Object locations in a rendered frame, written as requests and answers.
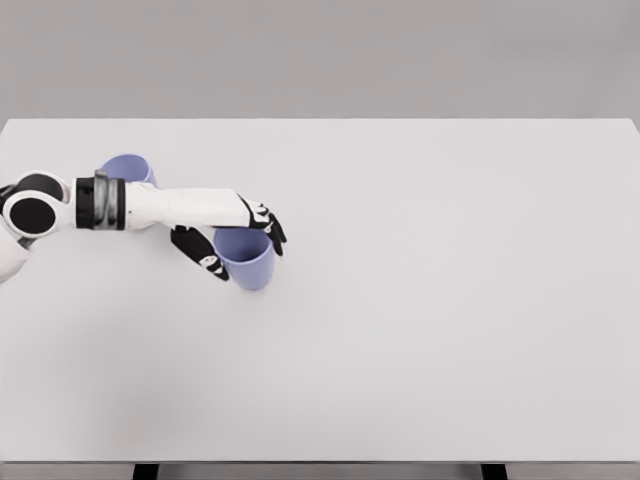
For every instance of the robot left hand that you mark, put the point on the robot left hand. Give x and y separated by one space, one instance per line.
215 207

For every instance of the lavender blue cup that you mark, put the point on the lavender blue cup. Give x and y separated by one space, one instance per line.
131 169
248 261

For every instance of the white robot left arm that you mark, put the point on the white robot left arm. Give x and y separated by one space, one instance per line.
145 206

